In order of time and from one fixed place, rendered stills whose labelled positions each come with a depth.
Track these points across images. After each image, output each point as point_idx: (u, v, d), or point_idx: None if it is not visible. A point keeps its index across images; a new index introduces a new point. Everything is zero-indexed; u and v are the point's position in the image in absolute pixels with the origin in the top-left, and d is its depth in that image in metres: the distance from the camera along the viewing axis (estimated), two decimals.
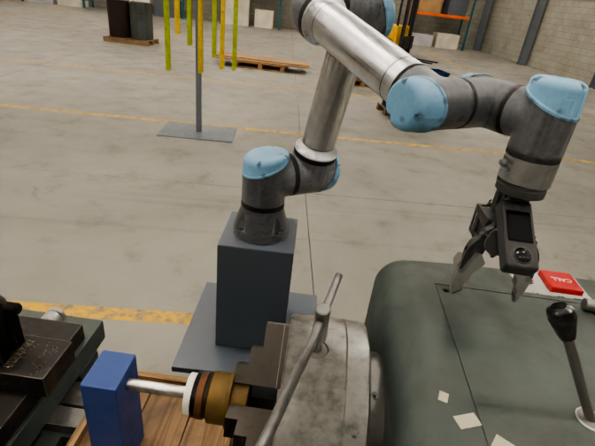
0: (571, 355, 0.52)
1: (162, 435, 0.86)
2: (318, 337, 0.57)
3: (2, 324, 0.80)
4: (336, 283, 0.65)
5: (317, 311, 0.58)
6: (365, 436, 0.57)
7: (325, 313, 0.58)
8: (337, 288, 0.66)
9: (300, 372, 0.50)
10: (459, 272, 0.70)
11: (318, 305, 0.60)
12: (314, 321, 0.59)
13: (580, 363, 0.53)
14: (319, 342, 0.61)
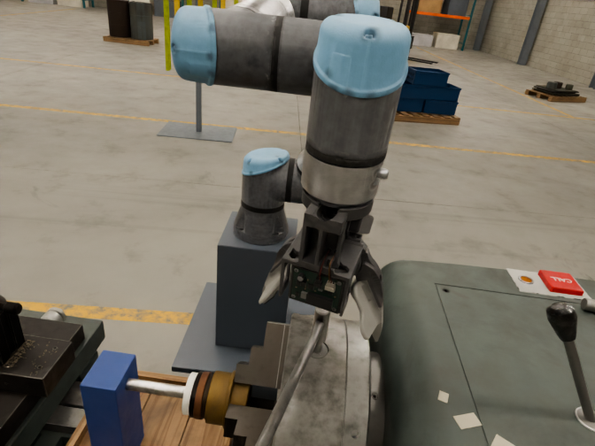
0: (571, 355, 0.52)
1: (162, 435, 0.86)
2: (318, 337, 0.57)
3: (2, 324, 0.80)
4: None
5: (317, 311, 0.58)
6: (365, 436, 0.57)
7: (325, 313, 0.58)
8: None
9: (300, 372, 0.50)
10: (382, 303, 0.51)
11: None
12: (314, 321, 0.59)
13: (580, 363, 0.53)
14: (319, 342, 0.61)
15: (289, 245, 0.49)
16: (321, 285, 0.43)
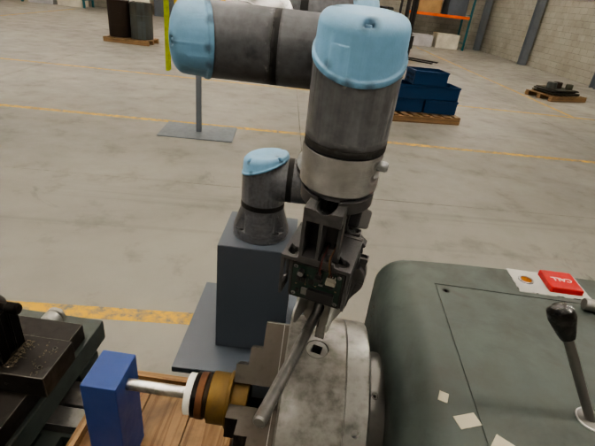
0: (571, 355, 0.52)
1: (162, 435, 0.86)
2: (324, 304, 0.53)
3: (2, 324, 0.80)
4: None
5: None
6: (365, 436, 0.57)
7: None
8: None
9: (306, 338, 0.46)
10: None
11: None
12: None
13: (580, 363, 0.53)
14: None
15: None
16: (321, 280, 0.42)
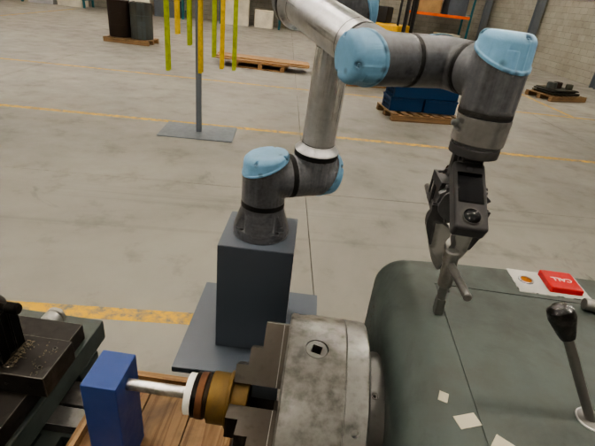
0: (571, 355, 0.52)
1: (162, 435, 0.86)
2: None
3: (2, 324, 0.80)
4: (462, 283, 0.60)
5: (454, 249, 0.67)
6: (365, 436, 0.57)
7: (448, 248, 0.67)
8: (458, 288, 0.61)
9: None
10: (430, 248, 0.69)
11: (459, 257, 0.66)
12: None
13: (580, 363, 0.53)
14: (441, 279, 0.70)
15: None
16: None
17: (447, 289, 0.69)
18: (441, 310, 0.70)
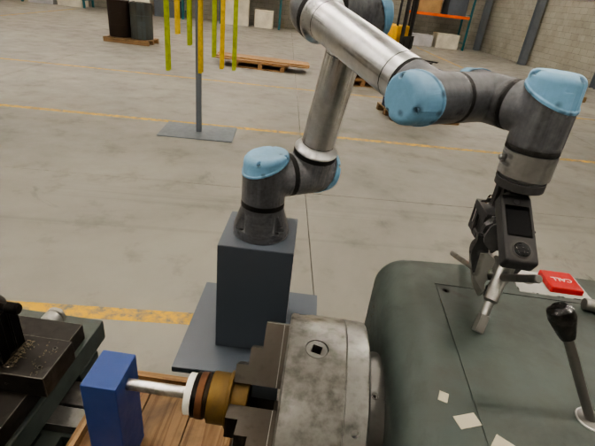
0: (571, 355, 0.52)
1: (162, 435, 0.86)
2: (486, 273, 0.72)
3: (2, 324, 0.80)
4: (527, 274, 0.61)
5: (505, 267, 0.69)
6: (365, 436, 0.57)
7: (499, 264, 0.69)
8: (522, 279, 0.61)
9: None
10: (474, 275, 0.71)
11: (511, 271, 0.68)
12: (501, 280, 0.69)
13: (580, 363, 0.53)
14: (486, 296, 0.69)
15: None
16: None
17: (493, 305, 0.67)
18: (482, 326, 0.66)
